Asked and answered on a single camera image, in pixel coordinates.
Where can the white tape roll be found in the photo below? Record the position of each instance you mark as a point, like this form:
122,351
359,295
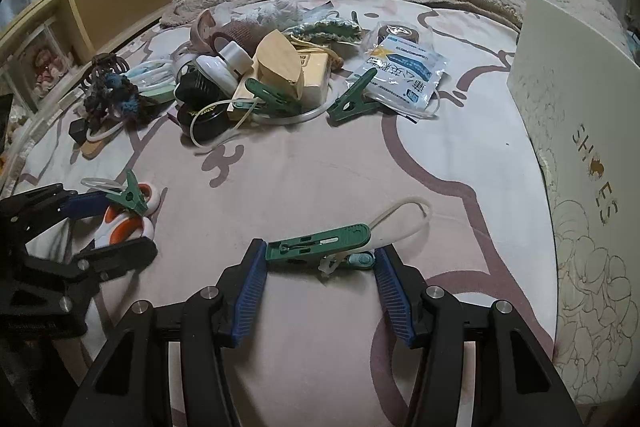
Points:
234,56

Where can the white and orange scissors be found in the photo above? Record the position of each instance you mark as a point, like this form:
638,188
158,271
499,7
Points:
125,229

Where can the white round jar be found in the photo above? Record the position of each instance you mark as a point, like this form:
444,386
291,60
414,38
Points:
215,74

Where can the green clothespin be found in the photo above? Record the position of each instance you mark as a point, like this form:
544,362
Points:
350,103
272,96
132,197
310,248

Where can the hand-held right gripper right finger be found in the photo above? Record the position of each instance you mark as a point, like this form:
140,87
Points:
395,302

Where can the black round tin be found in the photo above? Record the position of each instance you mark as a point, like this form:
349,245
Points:
200,121

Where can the wooden wedge block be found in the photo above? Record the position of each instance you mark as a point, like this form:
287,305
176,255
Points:
277,57

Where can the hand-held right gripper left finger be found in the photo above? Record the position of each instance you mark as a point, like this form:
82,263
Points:
250,292

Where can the green and cream knitted piece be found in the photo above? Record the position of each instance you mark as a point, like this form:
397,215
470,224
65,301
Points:
330,31

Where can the black pouch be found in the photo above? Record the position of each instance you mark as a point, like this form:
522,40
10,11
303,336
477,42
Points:
192,88

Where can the printed bedsheet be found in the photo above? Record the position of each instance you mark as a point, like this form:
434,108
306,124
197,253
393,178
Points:
325,172

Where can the blue and white packet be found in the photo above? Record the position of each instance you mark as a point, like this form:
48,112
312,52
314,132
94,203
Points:
400,74

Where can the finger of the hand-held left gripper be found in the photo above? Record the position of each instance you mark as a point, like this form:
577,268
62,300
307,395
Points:
120,253
82,204

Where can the white plastic loop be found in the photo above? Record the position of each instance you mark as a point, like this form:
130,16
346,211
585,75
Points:
200,142

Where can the blue and brown crochet piece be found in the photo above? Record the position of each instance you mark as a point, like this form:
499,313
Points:
120,99

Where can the doll in clear case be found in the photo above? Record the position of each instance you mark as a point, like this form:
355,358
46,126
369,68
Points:
47,62

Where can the brown plush toy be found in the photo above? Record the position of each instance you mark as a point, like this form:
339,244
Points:
215,31

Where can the white cardboard shoe box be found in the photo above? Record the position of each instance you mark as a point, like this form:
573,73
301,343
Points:
575,132

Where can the brown tape roll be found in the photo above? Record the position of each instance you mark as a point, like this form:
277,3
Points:
400,32

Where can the brown hair claw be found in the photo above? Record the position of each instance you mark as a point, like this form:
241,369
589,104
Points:
102,66

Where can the light wooden box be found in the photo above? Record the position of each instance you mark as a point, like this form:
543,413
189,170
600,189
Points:
315,74

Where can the small black cube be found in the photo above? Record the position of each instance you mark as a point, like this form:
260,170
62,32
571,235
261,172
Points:
77,131

